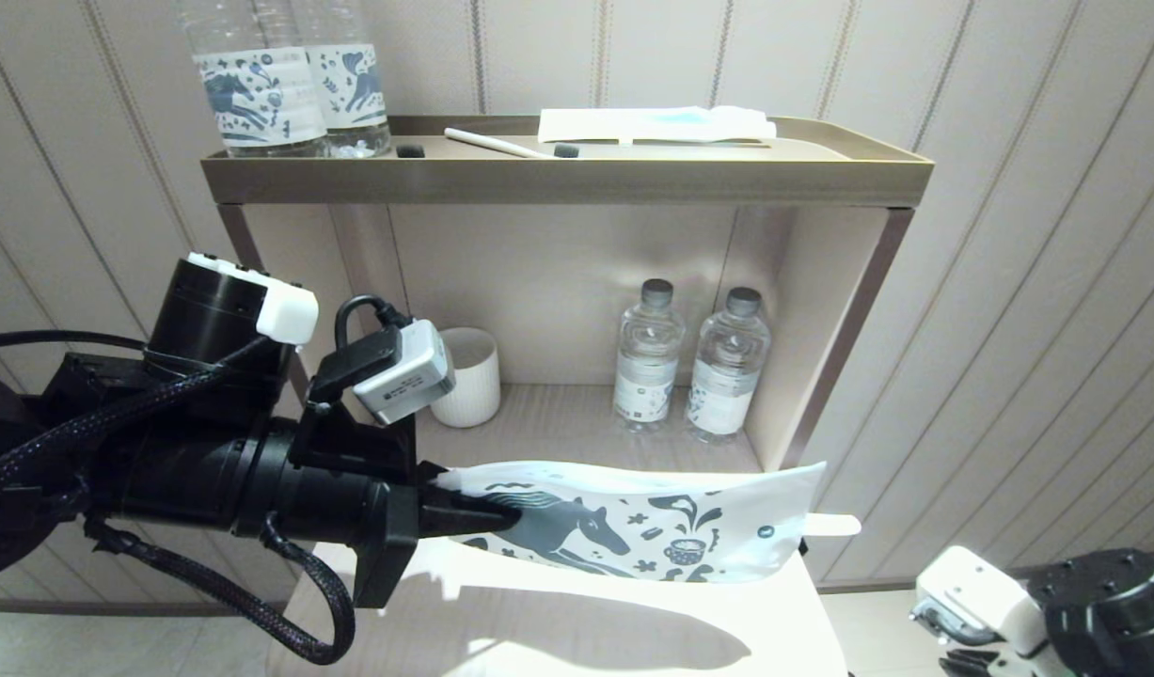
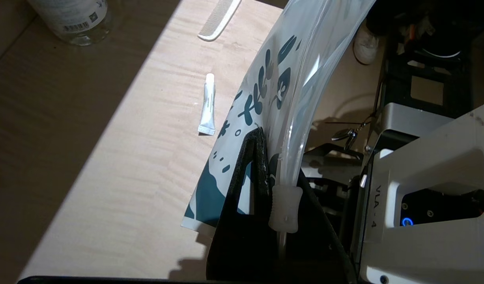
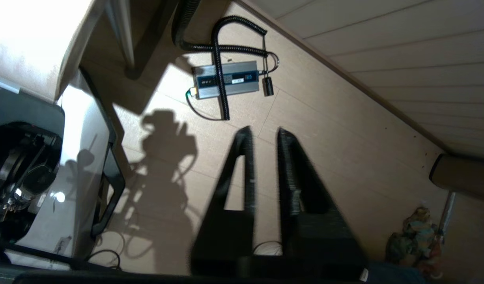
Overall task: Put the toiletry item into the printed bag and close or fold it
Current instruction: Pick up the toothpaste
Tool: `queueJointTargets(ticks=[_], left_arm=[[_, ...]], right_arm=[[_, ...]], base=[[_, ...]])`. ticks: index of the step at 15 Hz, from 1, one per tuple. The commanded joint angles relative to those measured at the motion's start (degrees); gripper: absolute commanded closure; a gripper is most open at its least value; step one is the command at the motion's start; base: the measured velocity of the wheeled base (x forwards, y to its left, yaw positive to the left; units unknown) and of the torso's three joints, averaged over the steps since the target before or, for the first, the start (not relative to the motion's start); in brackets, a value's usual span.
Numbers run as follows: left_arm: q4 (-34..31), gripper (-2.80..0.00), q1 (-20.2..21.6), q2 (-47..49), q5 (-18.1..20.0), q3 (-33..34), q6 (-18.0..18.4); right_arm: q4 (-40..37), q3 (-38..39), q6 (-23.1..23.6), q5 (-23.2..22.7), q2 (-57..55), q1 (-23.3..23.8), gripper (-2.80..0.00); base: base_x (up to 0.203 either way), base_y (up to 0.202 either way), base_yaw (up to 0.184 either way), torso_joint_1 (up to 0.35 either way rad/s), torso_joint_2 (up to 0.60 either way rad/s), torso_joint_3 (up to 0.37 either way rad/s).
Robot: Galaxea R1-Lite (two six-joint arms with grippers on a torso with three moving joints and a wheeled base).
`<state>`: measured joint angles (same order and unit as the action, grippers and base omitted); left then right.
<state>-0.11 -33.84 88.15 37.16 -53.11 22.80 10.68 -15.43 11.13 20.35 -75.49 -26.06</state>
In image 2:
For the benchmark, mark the small white toothpaste tube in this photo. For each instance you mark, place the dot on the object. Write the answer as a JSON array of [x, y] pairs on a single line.
[[207, 106]]

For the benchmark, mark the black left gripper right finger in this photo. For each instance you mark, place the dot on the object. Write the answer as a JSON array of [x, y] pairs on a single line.
[[316, 252]]

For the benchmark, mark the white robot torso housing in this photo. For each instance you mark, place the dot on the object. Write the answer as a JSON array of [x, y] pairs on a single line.
[[431, 252]]

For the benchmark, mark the white shoe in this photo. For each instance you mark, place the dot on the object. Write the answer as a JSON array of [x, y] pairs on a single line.
[[366, 45]]

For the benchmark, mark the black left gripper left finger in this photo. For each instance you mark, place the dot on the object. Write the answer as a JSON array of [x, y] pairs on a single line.
[[242, 244]]

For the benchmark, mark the small clear water bottle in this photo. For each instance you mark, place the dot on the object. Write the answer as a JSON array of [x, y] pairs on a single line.
[[68, 15]]

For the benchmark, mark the white bag with horse print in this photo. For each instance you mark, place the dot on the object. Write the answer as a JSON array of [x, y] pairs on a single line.
[[273, 79]]

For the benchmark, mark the white plastic comb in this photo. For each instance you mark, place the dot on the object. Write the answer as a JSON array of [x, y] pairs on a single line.
[[218, 19]]

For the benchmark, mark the black robot base chassis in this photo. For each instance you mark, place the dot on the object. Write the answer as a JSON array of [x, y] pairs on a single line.
[[397, 79]]

